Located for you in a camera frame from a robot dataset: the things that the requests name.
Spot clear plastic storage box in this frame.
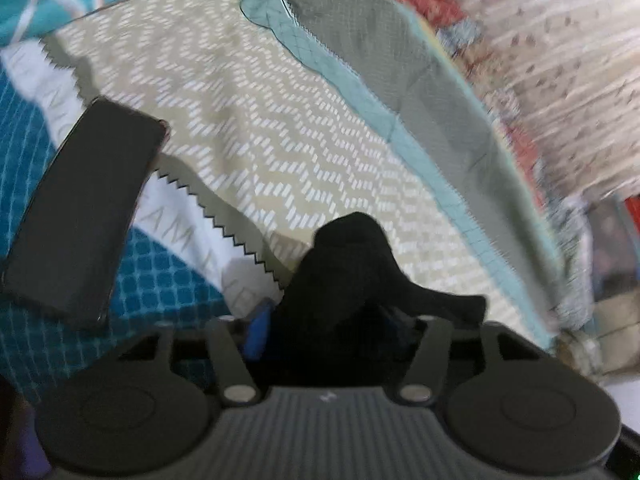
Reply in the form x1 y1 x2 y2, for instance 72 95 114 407
582 195 640 306

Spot white textured blanket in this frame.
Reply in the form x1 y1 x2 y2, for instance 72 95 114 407
425 0 640 201

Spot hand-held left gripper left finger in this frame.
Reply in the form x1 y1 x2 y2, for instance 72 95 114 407
117 305 277 407

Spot black pants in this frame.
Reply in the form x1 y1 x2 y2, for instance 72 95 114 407
250 212 488 388

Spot black smartphone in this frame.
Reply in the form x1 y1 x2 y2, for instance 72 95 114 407
0 96 170 330

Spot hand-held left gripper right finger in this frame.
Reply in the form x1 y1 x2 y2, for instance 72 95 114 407
380 310 542 407

